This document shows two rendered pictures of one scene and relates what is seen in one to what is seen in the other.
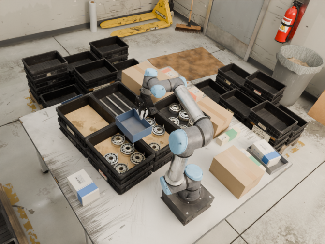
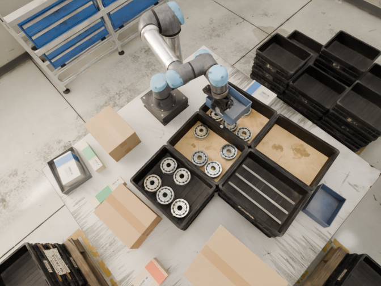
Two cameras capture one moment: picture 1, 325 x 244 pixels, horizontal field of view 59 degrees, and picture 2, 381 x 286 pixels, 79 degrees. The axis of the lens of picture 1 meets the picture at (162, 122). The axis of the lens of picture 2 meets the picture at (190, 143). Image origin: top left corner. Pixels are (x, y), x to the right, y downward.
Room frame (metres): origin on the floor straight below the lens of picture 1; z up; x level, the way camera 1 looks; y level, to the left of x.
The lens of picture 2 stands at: (2.04, 0.07, 2.18)
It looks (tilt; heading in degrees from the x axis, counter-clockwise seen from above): 66 degrees down; 190
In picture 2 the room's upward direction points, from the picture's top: 10 degrees counter-clockwise
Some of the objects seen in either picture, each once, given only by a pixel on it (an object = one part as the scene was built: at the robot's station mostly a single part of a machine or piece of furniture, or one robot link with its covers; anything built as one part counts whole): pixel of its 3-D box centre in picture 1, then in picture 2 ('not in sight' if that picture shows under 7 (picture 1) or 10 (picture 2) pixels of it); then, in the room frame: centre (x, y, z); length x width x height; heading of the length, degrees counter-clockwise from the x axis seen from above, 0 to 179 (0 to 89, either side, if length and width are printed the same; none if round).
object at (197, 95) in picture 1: (192, 95); (151, 277); (2.20, -0.24, 0.74); 0.16 x 0.12 x 0.07; 138
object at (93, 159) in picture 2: (250, 161); (92, 156); (1.49, -0.73, 0.73); 0.24 x 0.06 x 0.06; 42
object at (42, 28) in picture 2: not in sight; (69, 29); (0.07, -1.31, 0.60); 0.72 x 0.03 x 0.56; 135
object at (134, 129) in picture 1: (133, 125); (228, 103); (1.32, 0.18, 1.10); 0.20 x 0.15 x 0.07; 45
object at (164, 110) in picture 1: (179, 116); (173, 185); (1.72, -0.13, 0.87); 0.40 x 0.30 x 0.11; 50
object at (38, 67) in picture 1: (48, 77); not in sight; (2.58, 1.37, 0.37); 0.40 x 0.30 x 0.45; 135
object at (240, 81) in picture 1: (232, 84); not in sight; (3.13, -0.82, 0.31); 0.40 x 0.30 x 0.34; 45
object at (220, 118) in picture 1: (209, 116); (128, 215); (1.88, -0.40, 0.78); 0.30 x 0.22 x 0.16; 52
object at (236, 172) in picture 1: (235, 171); (113, 133); (1.33, -0.59, 0.78); 0.30 x 0.22 x 0.16; 45
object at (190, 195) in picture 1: (189, 187); (162, 96); (1.08, -0.24, 0.85); 0.15 x 0.15 x 0.10
